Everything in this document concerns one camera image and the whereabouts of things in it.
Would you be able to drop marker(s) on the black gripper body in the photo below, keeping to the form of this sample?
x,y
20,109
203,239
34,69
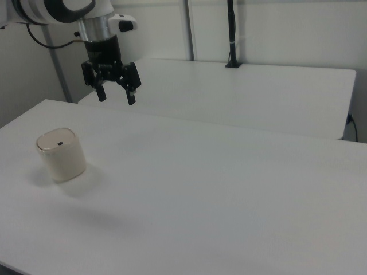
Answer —
x,y
103,54

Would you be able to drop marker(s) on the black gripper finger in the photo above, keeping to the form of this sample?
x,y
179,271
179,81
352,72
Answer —
x,y
131,83
100,91

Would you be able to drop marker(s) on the cream lidded trash bin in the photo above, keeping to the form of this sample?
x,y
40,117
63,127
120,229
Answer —
x,y
66,163

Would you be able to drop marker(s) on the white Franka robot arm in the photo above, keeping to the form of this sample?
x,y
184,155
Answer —
x,y
43,11

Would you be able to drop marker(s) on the white table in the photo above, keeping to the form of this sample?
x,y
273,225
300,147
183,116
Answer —
x,y
229,97

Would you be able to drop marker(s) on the black table clamp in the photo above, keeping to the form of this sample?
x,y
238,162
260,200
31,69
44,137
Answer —
x,y
232,28

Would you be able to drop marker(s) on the grey aluminium frame post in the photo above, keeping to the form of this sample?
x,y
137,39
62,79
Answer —
x,y
190,28
58,71

